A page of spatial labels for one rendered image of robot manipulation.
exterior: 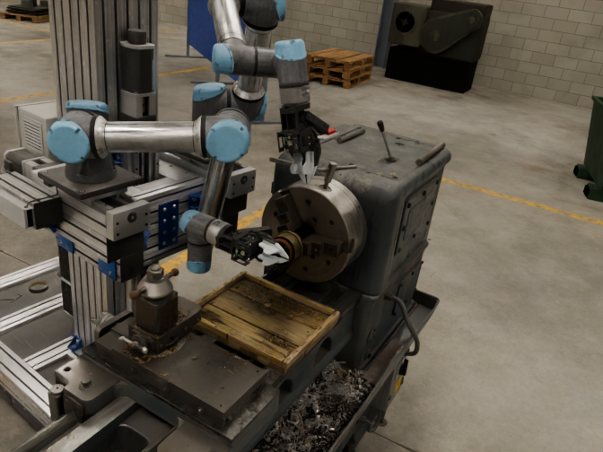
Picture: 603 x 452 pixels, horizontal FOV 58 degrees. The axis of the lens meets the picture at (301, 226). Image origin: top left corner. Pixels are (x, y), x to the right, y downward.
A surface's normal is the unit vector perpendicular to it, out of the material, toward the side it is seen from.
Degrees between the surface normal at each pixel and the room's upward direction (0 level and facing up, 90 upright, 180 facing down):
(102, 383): 0
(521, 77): 90
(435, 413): 0
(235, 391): 0
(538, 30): 90
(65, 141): 91
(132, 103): 90
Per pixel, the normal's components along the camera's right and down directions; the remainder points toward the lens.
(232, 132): 0.19, 0.45
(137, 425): 0.11, -0.89
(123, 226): 0.79, 0.35
